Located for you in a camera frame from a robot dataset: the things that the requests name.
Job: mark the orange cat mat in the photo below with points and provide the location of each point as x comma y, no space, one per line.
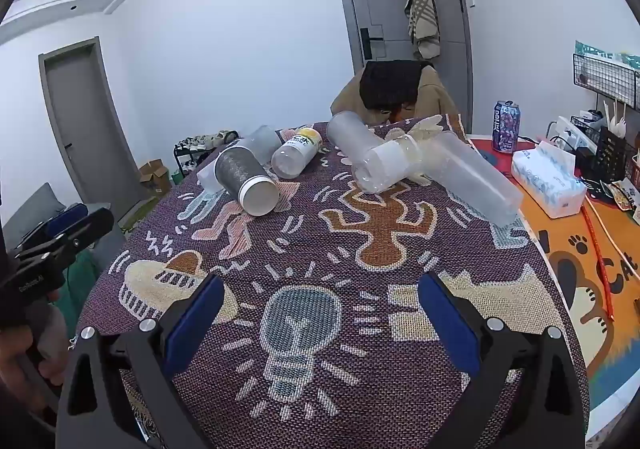
560,241

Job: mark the frosted cup with grey liner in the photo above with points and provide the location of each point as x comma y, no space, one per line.
242,174

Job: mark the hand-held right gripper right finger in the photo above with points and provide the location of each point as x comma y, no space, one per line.
448,326

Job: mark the red thin stick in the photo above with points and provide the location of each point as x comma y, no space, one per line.
597,254

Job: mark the grey sofa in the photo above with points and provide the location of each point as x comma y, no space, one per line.
30,216

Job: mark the white paper sheet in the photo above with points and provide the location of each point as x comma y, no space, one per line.
207,178

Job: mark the snack packet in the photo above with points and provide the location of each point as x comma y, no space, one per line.
626,194

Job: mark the frosted bottle centre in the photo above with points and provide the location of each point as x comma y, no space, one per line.
385,166

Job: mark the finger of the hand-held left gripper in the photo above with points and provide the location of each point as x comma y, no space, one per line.
87,229
65,220

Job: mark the cardboard box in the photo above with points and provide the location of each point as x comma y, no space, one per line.
156,176

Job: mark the teal cloth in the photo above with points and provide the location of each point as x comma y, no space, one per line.
82,279

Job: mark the wide frosted plastic cup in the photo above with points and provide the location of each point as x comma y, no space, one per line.
350,136

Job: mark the printed woven blanket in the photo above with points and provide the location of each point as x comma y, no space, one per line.
320,249

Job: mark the black mesh basket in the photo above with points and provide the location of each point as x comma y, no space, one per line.
610,154

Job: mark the tall frosted plastic cup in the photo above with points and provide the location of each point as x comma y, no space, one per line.
475,179

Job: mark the white tissue box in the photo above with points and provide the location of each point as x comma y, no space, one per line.
547,181

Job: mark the black cloth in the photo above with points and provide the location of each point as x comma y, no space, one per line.
392,84

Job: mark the clear bottle with yellow cap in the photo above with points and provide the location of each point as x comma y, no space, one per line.
295,154

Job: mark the white plastic cutlery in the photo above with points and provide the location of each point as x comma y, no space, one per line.
619,121

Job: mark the blue drink can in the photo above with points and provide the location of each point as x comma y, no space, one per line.
506,129

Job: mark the white power strip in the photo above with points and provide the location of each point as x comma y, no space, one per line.
567,131

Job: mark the grey room door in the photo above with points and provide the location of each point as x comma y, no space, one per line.
82,129

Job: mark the black shoe rack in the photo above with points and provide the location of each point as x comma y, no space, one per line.
200,151

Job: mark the plaid scarf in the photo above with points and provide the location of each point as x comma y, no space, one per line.
420,4

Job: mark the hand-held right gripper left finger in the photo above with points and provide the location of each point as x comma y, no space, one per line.
194,326

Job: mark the short frosted plastic cup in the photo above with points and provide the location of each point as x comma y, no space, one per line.
262,141

